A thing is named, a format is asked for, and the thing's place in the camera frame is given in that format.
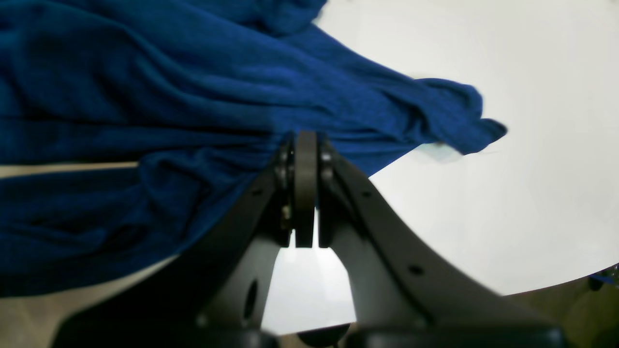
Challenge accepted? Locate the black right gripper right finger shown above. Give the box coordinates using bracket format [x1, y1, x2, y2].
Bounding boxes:
[318, 138, 551, 334]

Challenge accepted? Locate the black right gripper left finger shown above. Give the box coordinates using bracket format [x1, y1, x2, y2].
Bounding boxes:
[52, 136, 294, 348]

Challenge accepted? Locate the dark blue t-shirt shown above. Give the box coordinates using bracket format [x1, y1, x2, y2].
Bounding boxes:
[0, 0, 507, 298]

